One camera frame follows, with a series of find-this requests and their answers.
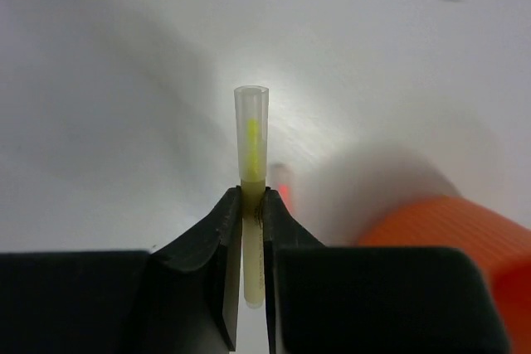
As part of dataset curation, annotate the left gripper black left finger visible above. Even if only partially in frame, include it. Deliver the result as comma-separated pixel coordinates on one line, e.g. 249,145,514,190
1,187,241,353

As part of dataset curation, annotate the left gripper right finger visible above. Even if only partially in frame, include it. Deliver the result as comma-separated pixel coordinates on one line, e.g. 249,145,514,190
262,190,511,353

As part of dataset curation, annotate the pink thin pencil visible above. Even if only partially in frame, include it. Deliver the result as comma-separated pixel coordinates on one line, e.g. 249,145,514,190
271,162,294,214

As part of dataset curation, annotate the yellow beige stick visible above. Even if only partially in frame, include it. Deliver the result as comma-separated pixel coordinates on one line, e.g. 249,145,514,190
234,86,269,309

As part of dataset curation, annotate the orange round organizer container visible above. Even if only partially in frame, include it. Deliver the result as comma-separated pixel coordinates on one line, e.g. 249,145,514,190
356,196,530,353

